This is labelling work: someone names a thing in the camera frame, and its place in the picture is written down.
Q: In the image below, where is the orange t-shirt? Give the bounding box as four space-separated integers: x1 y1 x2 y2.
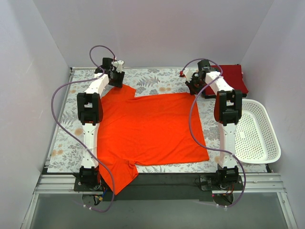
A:
97 85 209 194

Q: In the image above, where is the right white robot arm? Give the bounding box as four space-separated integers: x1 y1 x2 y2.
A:
180 58 243 190

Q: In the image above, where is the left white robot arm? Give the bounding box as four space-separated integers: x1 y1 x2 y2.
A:
77 58 125 191

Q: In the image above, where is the folded dark red t-shirt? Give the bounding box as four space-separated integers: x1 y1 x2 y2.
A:
204 64 250 97

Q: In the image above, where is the white perforated plastic basket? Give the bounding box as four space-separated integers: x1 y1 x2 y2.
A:
235 99 281 164

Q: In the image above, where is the floral patterned table mat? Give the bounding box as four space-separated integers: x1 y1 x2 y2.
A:
46 67 268 174

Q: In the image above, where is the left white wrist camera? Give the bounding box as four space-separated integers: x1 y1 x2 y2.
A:
112 60 124 73

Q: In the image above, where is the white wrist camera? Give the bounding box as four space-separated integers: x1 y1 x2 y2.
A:
112 60 124 73
179 68 198 82

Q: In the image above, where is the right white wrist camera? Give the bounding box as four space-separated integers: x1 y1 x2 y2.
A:
179 68 198 82

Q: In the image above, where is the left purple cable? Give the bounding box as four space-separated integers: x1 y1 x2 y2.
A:
51 45 116 213

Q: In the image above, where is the aluminium frame rail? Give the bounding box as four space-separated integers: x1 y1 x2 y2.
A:
21 173 298 229

